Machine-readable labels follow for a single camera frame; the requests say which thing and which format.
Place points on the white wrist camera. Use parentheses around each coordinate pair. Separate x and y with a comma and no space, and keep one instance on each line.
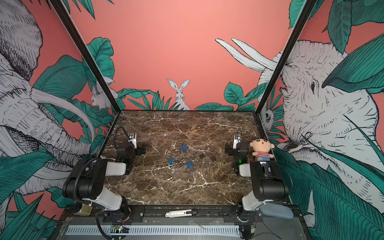
(133,139)
(237,140)

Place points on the grey oval pad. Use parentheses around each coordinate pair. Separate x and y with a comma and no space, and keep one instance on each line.
(277,211)

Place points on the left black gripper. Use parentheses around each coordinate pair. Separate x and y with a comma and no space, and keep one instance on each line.
(139,150)

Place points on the right black frame post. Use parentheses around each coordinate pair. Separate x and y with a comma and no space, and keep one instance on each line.
(299,25)

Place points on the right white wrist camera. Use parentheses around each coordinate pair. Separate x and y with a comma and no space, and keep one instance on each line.
(237,140)

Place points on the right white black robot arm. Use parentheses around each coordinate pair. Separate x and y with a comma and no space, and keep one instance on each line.
(255,161)

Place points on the small green circuit board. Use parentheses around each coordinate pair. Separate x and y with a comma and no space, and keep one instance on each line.
(119,230)

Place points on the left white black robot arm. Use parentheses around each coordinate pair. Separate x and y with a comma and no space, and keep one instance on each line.
(86,183)

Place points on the black frame post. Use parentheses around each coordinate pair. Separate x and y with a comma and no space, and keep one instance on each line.
(299,25)
(67,21)

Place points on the left black frame post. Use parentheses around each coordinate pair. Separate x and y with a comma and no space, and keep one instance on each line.
(67,21)

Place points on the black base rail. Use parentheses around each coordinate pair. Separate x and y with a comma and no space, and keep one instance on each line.
(228,213)

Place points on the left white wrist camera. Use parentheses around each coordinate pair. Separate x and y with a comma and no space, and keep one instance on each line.
(133,139)

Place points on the blue padlock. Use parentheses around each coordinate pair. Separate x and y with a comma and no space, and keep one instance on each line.
(190,164)
(184,148)
(171,161)

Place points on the white utility knife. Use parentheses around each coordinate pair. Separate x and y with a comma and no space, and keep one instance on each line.
(181,213)

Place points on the white perforated strip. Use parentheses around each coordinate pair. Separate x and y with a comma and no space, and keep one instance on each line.
(227,231)

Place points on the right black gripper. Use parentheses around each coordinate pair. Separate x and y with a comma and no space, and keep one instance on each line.
(229,148)

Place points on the plush doll striped shirt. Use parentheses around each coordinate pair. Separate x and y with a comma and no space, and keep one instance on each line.
(261,150)

